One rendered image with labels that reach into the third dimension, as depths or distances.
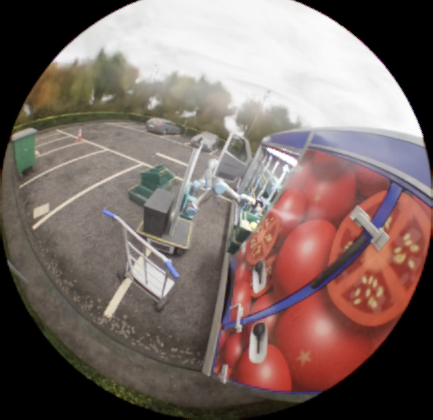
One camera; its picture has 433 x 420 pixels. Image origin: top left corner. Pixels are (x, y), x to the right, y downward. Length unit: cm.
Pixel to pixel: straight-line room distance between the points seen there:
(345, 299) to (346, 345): 18
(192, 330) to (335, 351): 175
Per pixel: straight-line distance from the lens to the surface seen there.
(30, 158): 605
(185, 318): 207
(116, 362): 206
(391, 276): 57
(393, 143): 79
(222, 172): 468
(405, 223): 60
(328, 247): 71
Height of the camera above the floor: 202
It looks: 29 degrees down
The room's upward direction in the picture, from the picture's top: 25 degrees clockwise
